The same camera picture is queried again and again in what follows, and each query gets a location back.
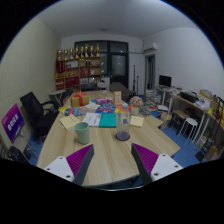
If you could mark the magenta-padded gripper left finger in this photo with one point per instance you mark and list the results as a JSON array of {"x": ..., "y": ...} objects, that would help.
[{"x": 79, "y": 160}]

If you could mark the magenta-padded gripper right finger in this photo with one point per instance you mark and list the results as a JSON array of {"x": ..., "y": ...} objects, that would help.
[{"x": 146, "y": 159}]

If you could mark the clear plastic water bottle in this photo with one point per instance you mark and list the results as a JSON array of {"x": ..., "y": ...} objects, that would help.
[{"x": 123, "y": 123}]

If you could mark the pale green cup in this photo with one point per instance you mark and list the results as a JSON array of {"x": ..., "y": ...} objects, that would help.
[{"x": 82, "y": 133}]

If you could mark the flat round red coaster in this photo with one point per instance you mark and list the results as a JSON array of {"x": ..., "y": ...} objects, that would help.
[{"x": 117, "y": 137}]

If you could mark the white printed paper sheet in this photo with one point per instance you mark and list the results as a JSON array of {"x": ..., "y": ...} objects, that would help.
[{"x": 91, "y": 119}]

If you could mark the teal notebook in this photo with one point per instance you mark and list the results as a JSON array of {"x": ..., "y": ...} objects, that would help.
[{"x": 107, "y": 120}]

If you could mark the potted pink flower bouquet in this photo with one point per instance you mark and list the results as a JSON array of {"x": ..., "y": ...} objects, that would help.
[{"x": 136, "y": 102}]

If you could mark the white round stool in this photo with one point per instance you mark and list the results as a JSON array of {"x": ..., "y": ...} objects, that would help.
[{"x": 190, "y": 122}]

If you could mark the colourful blue book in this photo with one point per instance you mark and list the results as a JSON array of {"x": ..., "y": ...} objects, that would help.
[{"x": 106, "y": 108}]

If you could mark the black bag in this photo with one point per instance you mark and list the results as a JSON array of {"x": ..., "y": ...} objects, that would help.
[{"x": 16, "y": 155}]

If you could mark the black office chair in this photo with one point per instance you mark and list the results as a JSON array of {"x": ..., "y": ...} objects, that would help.
[{"x": 36, "y": 113}]

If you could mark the small orange standing card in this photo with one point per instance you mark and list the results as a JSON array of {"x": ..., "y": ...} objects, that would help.
[{"x": 117, "y": 97}]

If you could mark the small round white table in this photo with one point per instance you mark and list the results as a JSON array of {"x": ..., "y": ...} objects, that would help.
[{"x": 57, "y": 93}]

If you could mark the wooden side desk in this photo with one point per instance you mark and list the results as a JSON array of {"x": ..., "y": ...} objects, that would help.
[{"x": 190, "y": 102}]

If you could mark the grey upholstered armchair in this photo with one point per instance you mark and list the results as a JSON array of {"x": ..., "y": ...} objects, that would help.
[{"x": 119, "y": 89}]

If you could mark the purple sign board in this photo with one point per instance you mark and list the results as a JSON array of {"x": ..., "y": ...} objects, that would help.
[{"x": 12, "y": 122}]

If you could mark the black tripod stand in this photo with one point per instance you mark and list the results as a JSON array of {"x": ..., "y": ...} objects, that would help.
[{"x": 134, "y": 80}]

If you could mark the black computer monitor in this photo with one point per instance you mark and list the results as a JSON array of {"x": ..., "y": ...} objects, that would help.
[{"x": 165, "y": 81}]

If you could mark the wooden shelf unit with trophies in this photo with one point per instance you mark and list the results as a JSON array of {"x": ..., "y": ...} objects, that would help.
[{"x": 76, "y": 68}]

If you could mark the dark glass door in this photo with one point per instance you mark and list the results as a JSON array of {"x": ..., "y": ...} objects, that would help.
[{"x": 119, "y": 65}]

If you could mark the white wall air conditioner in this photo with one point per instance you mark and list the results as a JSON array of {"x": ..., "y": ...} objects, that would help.
[{"x": 150, "y": 47}]

